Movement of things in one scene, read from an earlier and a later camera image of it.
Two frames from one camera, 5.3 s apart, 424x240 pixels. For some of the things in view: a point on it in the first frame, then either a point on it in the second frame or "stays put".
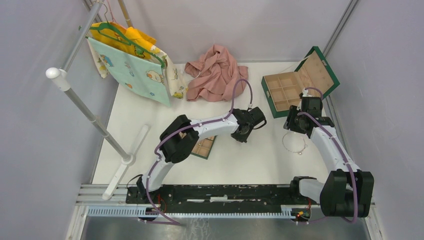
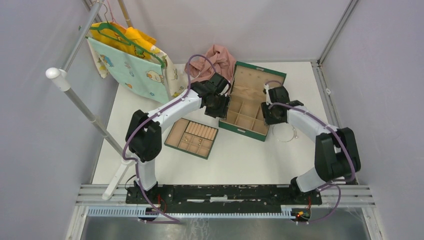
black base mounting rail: (222, 198) stays put
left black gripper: (242, 138) → (222, 112)
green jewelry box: (282, 90) → (245, 115)
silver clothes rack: (60, 77) stays put
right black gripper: (289, 123) → (265, 106)
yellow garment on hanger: (127, 39) stays put
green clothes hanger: (130, 42) stays put
